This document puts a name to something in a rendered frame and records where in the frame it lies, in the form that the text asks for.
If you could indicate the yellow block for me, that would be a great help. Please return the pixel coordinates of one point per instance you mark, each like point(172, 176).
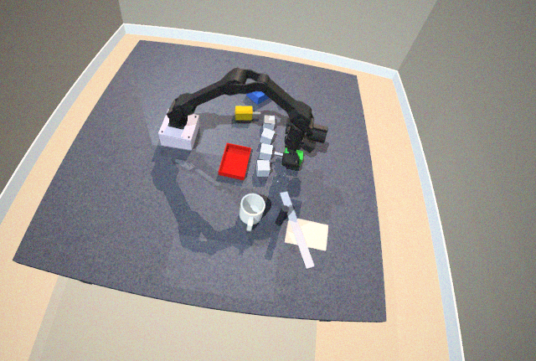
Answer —
point(243, 113)

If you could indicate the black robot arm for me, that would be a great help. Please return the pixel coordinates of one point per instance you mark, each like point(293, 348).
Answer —
point(300, 114)

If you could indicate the white flat bar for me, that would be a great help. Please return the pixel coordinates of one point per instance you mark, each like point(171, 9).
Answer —
point(306, 256)

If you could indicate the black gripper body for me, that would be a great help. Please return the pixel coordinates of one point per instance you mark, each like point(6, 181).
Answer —
point(291, 159)

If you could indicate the red tray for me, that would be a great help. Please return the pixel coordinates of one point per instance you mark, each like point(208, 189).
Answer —
point(234, 161)

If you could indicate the blue tray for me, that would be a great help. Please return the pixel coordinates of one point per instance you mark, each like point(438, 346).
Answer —
point(257, 97)

